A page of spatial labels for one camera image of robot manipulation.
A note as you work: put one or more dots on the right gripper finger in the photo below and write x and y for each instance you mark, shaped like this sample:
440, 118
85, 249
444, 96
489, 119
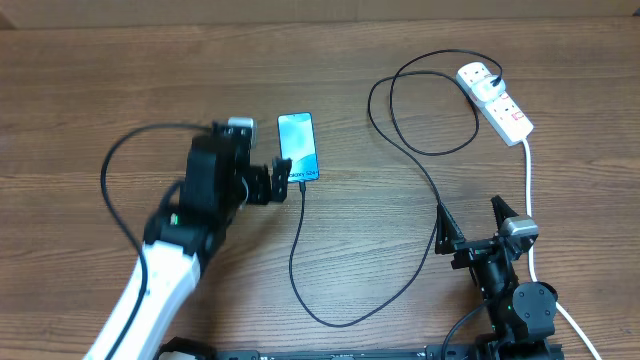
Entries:
504, 215
448, 233

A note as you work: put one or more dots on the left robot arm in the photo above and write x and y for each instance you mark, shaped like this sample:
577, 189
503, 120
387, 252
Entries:
184, 234

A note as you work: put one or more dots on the Samsung Galaxy smartphone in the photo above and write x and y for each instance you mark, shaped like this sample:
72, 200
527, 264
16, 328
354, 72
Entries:
297, 143

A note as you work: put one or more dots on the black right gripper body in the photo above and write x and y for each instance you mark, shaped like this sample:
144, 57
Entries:
468, 250

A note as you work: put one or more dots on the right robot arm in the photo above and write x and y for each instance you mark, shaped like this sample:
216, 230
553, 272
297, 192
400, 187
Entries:
521, 314

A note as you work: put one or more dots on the white power strip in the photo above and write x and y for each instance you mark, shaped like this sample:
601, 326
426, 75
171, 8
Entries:
505, 116

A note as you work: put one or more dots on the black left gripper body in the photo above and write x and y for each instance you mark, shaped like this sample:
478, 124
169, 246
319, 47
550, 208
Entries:
258, 188

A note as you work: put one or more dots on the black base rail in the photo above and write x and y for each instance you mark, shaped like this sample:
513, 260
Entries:
182, 348

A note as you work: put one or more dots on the white charger plug adapter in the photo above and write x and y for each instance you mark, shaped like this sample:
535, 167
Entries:
488, 89

